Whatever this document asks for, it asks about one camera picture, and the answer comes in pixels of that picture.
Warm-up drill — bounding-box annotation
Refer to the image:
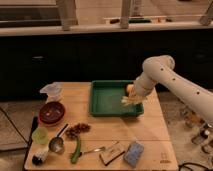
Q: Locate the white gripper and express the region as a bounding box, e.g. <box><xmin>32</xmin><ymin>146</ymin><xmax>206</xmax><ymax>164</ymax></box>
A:
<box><xmin>134</xmin><ymin>73</ymin><xmax>156</xmax><ymax>97</ymax></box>

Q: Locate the yellow banana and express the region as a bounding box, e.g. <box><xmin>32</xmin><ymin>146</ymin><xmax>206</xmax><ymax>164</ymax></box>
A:
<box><xmin>121</xmin><ymin>96</ymin><xmax>146</xmax><ymax>106</ymax></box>

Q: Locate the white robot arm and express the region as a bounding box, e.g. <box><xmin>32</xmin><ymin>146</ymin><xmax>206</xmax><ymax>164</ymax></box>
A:
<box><xmin>134</xmin><ymin>55</ymin><xmax>213</xmax><ymax>126</ymax></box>

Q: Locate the orange ball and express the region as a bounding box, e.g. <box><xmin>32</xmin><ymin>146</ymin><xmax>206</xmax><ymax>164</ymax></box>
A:
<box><xmin>126</xmin><ymin>84</ymin><xmax>134</xmax><ymax>94</ymax></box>

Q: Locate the green plastic tray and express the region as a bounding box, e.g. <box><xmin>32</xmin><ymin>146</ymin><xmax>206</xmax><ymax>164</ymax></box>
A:
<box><xmin>89</xmin><ymin>80</ymin><xmax>144</xmax><ymax>117</ymax></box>

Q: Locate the wooden block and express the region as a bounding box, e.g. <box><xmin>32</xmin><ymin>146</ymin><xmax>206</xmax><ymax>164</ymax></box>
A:
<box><xmin>100</xmin><ymin>143</ymin><xmax>125</xmax><ymax>166</ymax></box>

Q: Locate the blue sponge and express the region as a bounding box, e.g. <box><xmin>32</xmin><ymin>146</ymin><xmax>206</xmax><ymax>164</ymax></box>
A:
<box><xmin>123</xmin><ymin>142</ymin><xmax>144</xmax><ymax>167</ymax></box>

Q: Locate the metal spoon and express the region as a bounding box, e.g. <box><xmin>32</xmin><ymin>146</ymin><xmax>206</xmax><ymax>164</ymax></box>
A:
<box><xmin>80</xmin><ymin>147</ymin><xmax>106</xmax><ymax>156</ymax></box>

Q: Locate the brown pine cone cluster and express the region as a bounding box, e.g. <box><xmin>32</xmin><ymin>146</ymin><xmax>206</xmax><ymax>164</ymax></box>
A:
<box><xmin>65</xmin><ymin>123</ymin><xmax>91</xmax><ymax>140</ymax></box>

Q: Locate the clear measuring cup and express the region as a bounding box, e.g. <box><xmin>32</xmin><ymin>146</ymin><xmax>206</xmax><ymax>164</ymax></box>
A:
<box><xmin>40</xmin><ymin>82</ymin><xmax>62</xmax><ymax>102</ymax></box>

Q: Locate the dark red bowl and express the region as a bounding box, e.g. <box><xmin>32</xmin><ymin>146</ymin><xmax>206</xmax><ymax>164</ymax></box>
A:
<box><xmin>39</xmin><ymin>101</ymin><xmax>65</xmax><ymax>125</ymax></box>

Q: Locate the green chili pepper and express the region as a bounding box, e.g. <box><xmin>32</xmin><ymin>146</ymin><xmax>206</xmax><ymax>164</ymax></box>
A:
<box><xmin>70</xmin><ymin>136</ymin><xmax>81</xmax><ymax>164</ymax></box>

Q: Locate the metal measuring scoop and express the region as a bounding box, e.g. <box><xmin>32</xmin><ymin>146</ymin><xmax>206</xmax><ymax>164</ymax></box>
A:
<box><xmin>49</xmin><ymin>125</ymin><xmax>68</xmax><ymax>154</ymax></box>

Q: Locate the light green cup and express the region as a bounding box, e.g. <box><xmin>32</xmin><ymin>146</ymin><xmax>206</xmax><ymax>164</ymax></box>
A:
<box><xmin>32</xmin><ymin>127</ymin><xmax>48</xmax><ymax>145</ymax></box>

